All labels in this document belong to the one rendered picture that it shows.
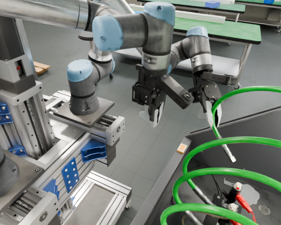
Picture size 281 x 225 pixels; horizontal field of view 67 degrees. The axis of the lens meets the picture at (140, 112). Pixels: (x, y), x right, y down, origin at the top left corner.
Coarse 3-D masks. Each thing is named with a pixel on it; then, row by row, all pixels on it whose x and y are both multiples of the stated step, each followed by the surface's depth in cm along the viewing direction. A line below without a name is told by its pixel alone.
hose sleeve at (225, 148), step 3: (219, 138) 73; (225, 144) 72; (222, 147) 73; (225, 147) 72; (225, 150) 72; (228, 150) 72; (228, 153) 72; (231, 153) 72; (228, 156) 72; (231, 156) 71
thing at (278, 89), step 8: (240, 88) 61; (248, 88) 58; (256, 88) 56; (264, 88) 55; (272, 88) 53; (280, 88) 52; (224, 96) 65; (216, 104) 69; (216, 128) 73; (216, 136) 73
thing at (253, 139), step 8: (208, 144) 51; (216, 144) 50; (264, 144) 44; (272, 144) 43; (280, 144) 42; (192, 152) 55; (184, 160) 58; (184, 168) 59; (192, 184) 62; (200, 192) 61; (208, 200) 62
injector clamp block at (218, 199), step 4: (216, 196) 76; (220, 196) 76; (212, 200) 75; (216, 200) 75; (220, 200) 75; (216, 204) 74; (220, 204) 74; (236, 204) 74; (240, 208) 73; (240, 212) 72; (208, 216) 70; (204, 220) 72; (208, 220) 69; (212, 220) 69; (216, 220) 69; (204, 224) 68; (208, 224) 68; (212, 224) 68; (216, 224) 68; (232, 224) 68
